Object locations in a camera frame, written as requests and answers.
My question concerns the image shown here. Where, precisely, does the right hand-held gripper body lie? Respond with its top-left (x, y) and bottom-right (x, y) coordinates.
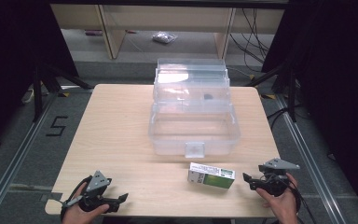
top-left (257, 158), bottom-right (301, 198)

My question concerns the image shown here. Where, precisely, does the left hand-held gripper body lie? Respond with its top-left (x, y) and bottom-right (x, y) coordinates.
top-left (77, 170), bottom-right (114, 213)

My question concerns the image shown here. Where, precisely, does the white and green medicine box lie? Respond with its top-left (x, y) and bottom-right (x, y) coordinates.
top-left (186, 161), bottom-right (236, 189)

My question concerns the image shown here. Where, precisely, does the clear plastic storage box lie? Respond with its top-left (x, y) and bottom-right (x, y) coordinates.
top-left (147, 57), bottom-right (242, 159)

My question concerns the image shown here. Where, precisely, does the person's right hand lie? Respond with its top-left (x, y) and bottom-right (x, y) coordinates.
top-left (255, 173), bottom-right (300, 224)

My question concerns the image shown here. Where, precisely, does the person's left hand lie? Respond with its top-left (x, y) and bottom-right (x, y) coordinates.
top-left (62, 182), bottom-right (110, 224)

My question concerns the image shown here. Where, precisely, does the black metal stand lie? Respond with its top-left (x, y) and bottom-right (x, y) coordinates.
top-left (32, 59), bottom-right (95, 123)
top-left (244, 59), bottom-right (298, 123)

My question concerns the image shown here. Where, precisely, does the black curtain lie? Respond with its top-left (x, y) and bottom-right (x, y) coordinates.
top-left (260, 0), bottom-right (358, 222)
top-left (0, 0), bottom-right (79, 156)

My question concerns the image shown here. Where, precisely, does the light wooden shelf unit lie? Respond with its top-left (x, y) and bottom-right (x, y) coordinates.
top-left (49, 4), bottom-right (285, 61)

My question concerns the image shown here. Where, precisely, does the clear plastic bag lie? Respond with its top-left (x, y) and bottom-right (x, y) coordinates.
top-left (151, 31), bottom-right (179, 45)

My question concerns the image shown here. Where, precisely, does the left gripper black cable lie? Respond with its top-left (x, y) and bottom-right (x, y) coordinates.
top-left (60, 175), bottom-right (93, 222)

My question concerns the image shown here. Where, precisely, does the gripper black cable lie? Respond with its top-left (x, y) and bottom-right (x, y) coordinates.
top-left (286, 180), bottom-right (319, 224)
top-left (60, 175), bottom-right (93, 222)

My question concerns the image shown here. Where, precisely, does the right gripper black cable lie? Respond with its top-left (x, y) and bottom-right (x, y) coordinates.
top-left (286, 180), bottom-right (319, 224)

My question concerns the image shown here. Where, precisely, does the aluminium floor rail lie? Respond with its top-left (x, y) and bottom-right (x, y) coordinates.
top-left (274, 92), bottom-right (349, 224)
top-left (0, 91), bottom-right (60, 224)

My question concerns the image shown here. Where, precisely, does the black floor cable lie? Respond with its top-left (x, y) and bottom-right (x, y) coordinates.
top-left (266, 105), bottom-right (306, 131)

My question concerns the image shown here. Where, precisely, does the bundle of black cables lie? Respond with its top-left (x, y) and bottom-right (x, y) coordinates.
top-left (228, 7), bottom-right (270, 65)

